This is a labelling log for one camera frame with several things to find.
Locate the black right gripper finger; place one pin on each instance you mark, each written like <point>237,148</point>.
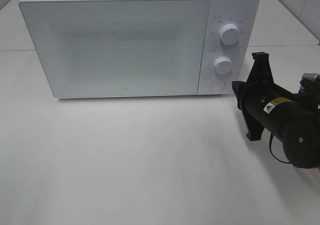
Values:
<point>255,129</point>
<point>261,70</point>

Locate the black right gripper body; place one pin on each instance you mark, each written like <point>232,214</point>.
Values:
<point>252,99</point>

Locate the round white door button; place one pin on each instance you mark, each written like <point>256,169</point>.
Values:
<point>217,86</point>

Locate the white microwave door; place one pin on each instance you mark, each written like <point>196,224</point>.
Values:
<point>92,49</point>

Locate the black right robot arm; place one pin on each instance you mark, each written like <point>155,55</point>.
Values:
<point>292,118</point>

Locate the lower white microwave knob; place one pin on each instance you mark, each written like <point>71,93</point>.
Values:
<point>222,65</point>

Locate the white microwave knob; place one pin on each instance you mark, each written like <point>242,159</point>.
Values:
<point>229,33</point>
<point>222,65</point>

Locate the upper white microwave knob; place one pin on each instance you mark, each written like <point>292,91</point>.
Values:
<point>229,33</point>

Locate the white microwave oven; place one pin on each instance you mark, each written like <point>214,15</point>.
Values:
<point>219,12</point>

